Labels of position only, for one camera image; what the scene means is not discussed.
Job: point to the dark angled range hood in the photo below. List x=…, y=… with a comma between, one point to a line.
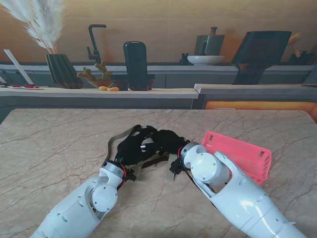
x=260, y=49

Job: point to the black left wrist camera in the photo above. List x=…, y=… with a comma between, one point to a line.
x=131, y=174

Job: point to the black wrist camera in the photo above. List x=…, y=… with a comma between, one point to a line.
x=131, y=174
x=177, y=167

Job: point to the orange fruit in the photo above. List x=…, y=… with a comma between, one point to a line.
x=112, y=89

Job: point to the grey kitchen counter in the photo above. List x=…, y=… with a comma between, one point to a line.
x=99, y=99

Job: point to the yellow kitchen utensil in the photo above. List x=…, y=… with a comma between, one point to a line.
x=294, y=39

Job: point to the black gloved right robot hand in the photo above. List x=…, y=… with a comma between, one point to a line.
x=169, y=142

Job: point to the dark ribbed vase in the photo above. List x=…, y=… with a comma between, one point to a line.
x=62, y=72

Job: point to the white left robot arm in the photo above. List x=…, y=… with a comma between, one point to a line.
x=74, y=210

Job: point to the white ceramic bowl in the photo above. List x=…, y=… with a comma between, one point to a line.
x=205, y=60

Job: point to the black kitchen faucet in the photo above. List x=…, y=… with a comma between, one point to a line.
x=92, y=39

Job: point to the dark blue rounded container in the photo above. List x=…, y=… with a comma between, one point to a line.
x=135, y=64

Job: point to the beige woven belt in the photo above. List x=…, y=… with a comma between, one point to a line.
x=169, y=174
x=148, y=141

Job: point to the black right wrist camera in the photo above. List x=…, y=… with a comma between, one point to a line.
x=177, y=167

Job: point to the yellow and tan toy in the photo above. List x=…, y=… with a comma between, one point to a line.
x=102, y=87

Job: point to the white pampas grass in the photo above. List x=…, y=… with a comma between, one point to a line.
x=42, y=32

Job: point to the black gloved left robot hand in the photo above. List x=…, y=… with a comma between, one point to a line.
x=128, y=151

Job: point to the plate with red slices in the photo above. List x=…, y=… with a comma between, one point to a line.
x=29, y=86

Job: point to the grey lidded jar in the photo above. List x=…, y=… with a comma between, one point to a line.
x=210, y=44

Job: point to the white leaning board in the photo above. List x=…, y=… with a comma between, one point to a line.
x=18, y=67

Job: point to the yellow brown cactus plant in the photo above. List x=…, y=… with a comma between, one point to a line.
x=86, y=74

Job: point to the pink plastic storage basket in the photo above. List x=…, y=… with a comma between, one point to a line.
x=247, y=151

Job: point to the dark brown woven belt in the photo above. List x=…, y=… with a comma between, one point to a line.
x=153, y=161

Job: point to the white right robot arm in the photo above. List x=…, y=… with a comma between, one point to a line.
x=232, y=191

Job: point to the dark utensil holder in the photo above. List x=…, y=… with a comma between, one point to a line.
x=302, y=59

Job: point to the small black holder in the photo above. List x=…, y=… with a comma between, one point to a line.
x=184, y=59

